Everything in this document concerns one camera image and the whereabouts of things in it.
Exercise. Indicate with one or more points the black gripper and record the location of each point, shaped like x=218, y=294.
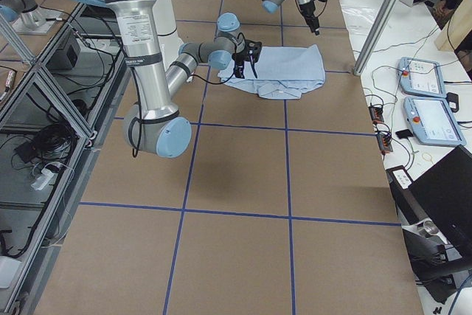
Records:
x=307, y=12
x=240, y=59

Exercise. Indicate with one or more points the clear plastic bag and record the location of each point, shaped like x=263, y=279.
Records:
x=358, y=19

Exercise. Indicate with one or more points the upper blue teach pendant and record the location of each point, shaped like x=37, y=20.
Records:
x=421, y=77

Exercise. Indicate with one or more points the light blue button shirt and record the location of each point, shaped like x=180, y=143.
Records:
x=281, y=73

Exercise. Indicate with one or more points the aluminium frame post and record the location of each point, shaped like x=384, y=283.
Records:
x=374, y=36

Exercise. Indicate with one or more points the white central pedestal column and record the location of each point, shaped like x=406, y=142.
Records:
x=162, y=51

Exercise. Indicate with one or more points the lower blue teach pendant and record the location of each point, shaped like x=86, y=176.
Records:
x=432, y=122

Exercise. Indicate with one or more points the black laptop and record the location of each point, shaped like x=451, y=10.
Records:
x=442, y=193

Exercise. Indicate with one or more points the blue teach pendant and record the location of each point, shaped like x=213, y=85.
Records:
x=432, y=122
x=421, y=77

